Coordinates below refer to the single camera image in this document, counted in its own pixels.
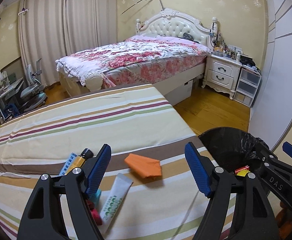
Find red yellow wrapper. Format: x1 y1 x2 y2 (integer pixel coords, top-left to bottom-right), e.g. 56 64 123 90
234 165 250 177

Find white wardrobe door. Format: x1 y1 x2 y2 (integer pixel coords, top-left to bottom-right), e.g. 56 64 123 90
249 0 292 150

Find striped bed sheet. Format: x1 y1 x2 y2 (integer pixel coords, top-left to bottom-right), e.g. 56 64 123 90
0 85 208 239

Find grey desk chair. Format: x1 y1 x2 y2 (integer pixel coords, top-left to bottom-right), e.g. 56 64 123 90
20 58 47 113

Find pink floral quilt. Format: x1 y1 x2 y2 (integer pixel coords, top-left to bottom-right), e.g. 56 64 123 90
56 35 211 90

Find white green tube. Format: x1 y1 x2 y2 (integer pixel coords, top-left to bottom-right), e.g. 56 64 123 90
100 173 133 234

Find orange paper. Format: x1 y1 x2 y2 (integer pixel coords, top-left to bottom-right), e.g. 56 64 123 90
124 153 162 179

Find mosquito net pole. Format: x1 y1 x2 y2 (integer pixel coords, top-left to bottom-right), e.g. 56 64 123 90
120 0 166 16

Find white tufted bed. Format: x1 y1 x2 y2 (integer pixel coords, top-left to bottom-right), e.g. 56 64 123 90
56 8 212 96

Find beige curtains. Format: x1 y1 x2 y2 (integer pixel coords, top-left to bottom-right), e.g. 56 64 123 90
19 0 117 86

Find white storage box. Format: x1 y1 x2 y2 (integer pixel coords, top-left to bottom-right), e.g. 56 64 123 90
164 80 193 106

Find plastic drawer unit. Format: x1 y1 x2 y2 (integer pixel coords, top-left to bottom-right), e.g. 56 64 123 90
233 66 261 108

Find dark red ribbon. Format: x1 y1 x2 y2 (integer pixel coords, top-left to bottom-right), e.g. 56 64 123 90
86 200 102 226

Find black trash bin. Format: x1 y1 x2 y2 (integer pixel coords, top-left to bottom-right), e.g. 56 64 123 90
199 127 269 176

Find study desk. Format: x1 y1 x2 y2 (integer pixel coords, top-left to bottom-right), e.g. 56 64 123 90
0 73 24 121

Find blue sachet packet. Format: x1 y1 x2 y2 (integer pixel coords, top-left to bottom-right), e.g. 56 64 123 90
59 153 77 176

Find white nightstand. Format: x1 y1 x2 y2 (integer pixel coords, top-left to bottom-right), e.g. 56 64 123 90
202 54 242 100

